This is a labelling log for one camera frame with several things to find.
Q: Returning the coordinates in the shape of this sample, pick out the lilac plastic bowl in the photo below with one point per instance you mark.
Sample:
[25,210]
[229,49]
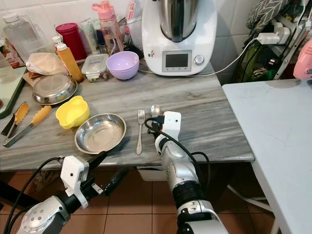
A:
[123,65]

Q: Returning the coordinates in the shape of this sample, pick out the red white snack packet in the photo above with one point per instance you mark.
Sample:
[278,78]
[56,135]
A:
[12,56]

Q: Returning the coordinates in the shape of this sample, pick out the orange sauce squeeze bottle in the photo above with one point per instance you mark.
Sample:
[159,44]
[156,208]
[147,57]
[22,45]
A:
[70,62]

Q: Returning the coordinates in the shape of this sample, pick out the silver metal fork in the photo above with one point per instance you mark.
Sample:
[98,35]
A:
[140,131]

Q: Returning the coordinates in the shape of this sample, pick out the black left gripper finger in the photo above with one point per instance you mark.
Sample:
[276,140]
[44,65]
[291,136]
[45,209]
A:
[117,180]
[99,159]

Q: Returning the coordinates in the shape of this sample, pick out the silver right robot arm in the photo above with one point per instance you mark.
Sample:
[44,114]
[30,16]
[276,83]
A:
[180,168]

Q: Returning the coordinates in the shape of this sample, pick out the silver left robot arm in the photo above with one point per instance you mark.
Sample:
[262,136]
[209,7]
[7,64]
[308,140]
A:
[41,217]

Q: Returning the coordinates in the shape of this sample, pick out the pink water bottle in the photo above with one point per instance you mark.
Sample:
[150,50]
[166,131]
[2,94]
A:
[108,24]

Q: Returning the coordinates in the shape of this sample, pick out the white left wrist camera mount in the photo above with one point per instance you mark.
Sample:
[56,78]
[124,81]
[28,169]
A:
[74,173]

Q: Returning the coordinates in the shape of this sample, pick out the clear plastic cup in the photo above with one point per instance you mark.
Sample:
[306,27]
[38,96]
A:
[130,35]

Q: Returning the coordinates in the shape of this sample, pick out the pink plastic object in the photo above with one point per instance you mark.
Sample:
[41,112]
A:
[303,61]

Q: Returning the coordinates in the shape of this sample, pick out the clear ribbed plastic bottle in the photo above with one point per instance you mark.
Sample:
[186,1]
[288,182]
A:
[24,35]

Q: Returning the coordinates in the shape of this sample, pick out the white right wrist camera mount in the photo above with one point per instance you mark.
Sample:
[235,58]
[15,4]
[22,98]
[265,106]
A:
[171,122]

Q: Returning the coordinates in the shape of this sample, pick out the dark red tumbler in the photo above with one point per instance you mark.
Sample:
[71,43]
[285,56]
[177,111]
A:
[71,38]

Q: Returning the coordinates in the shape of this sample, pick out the white kitchen cooking machine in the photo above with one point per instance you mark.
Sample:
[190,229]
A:
[180,53]

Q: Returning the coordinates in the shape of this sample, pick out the white side table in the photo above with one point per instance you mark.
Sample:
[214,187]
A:
[273,136]

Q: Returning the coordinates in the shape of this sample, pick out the dark green bag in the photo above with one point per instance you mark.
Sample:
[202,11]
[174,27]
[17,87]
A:
[253,63]

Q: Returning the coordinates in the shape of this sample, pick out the orange tipped steel tongs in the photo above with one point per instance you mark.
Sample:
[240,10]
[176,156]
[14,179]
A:
[41,116]

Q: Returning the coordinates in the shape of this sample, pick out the glass container with clip lid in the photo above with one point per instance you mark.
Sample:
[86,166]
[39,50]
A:
[95,67]

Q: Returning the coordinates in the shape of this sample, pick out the pale green tray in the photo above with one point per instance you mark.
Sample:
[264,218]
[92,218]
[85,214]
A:
[9,85]

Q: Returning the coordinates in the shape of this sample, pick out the silver metal spoon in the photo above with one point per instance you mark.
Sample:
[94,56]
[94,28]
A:
[155,110]

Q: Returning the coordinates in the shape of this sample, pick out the white plug adapter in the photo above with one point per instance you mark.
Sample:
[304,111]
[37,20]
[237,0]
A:
[268,38]

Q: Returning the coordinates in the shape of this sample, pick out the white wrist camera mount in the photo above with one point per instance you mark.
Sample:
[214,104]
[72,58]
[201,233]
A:
[74,173]
[171,122]

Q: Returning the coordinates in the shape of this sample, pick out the yellow flower shaped bowl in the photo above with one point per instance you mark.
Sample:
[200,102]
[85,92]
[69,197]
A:
[72,112]

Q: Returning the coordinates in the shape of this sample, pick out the round stainless steel plate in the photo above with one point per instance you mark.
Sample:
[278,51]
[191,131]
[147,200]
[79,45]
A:
[100,134]
[54,88]

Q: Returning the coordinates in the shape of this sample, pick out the plastic bag of bread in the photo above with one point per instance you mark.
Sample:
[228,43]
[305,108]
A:
[46,62]

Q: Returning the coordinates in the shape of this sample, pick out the white box under table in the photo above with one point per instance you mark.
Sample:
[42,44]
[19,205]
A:
[146,174]

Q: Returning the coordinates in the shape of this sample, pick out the grey patterned cloth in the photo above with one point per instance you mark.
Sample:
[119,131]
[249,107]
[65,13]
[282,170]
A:
[265,12]

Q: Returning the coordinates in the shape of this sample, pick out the white squeeze tube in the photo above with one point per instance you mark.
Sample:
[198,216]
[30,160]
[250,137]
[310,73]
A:
[87,35]

